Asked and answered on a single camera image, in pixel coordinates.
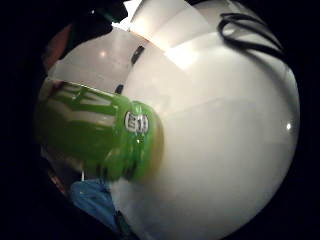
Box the black cable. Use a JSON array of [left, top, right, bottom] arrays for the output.
[[217, 12, 286, 62]]

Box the green translucent plastic bottle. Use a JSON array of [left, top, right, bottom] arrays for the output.
[[34, 79, 165, 184]]

